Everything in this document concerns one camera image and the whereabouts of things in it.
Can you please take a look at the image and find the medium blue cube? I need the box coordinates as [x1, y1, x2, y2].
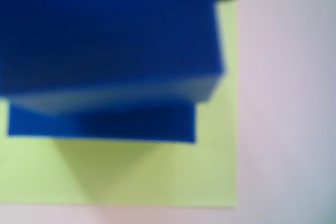
[0, 0, 227, 112]

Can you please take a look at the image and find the green paper square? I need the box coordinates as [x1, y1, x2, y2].
[0, 0, 238, 209]

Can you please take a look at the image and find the large blue cube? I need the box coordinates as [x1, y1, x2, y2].
[6, 98, 197, 145]

